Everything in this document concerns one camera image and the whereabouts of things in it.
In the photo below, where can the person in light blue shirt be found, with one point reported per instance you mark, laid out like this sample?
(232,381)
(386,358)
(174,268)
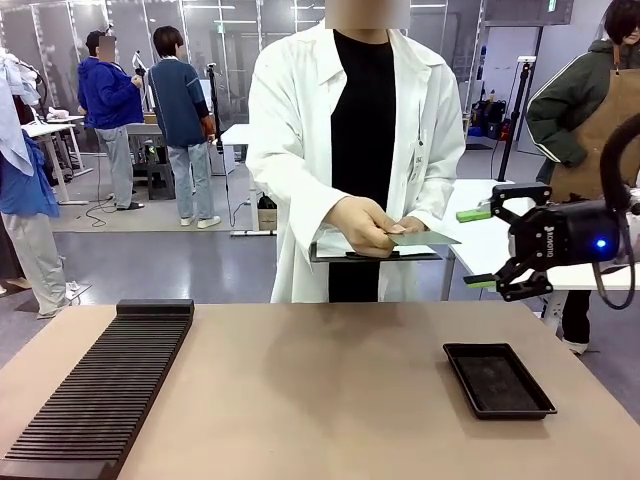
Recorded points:
(25,200)

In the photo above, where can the person in brown apron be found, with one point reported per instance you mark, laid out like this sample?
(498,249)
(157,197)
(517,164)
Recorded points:
(600,115)

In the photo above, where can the thin green PCB board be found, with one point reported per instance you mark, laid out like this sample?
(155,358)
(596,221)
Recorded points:
(430,238)

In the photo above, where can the black step stool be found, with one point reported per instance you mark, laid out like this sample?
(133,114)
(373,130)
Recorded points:
(161,177)

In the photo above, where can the black stand with orange top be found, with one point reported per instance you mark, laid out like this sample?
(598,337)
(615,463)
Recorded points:
(515,115)

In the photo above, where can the person's right forearm white sleeve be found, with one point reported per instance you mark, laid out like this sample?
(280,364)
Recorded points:
(290,200)

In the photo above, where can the person in dark blue sweater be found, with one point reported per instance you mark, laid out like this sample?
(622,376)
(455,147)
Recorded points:
(180,100)

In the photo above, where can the person's left forearm white sleeve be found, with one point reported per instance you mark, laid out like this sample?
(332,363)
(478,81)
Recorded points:
(440,190)

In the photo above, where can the black clipboard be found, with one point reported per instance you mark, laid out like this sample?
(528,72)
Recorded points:
(330,252)

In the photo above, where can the black slotted PCB rack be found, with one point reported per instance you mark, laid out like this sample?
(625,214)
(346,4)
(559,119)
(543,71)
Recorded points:
(105,380)

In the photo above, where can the black camera tripod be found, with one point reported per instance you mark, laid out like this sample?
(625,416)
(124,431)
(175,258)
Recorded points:
(216,115)

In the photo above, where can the black rectangular tray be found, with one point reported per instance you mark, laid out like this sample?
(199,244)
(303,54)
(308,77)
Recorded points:
(500,382)

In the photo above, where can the person's right hand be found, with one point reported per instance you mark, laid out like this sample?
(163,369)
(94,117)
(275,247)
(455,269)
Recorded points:
(362,227)

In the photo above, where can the white desk with grey legs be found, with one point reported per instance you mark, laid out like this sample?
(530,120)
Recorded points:
(50,130)

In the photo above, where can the large white table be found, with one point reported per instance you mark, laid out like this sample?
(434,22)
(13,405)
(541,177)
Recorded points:
(475,245)

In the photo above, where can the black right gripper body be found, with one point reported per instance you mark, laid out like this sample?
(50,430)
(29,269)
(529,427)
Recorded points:
(570,235)

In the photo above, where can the white desk with box underneath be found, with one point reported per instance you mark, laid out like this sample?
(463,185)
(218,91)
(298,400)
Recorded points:
(237,135)

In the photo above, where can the person in white lab coat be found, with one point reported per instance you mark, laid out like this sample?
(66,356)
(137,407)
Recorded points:
(295,125)

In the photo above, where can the person in blue hoodie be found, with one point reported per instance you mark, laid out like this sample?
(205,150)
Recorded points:
(107,95)

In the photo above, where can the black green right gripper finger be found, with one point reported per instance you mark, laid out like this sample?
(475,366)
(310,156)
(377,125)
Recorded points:
(515,197)
(522,282)

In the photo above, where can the person's left hand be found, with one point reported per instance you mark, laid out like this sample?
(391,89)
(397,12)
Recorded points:
(412,225)

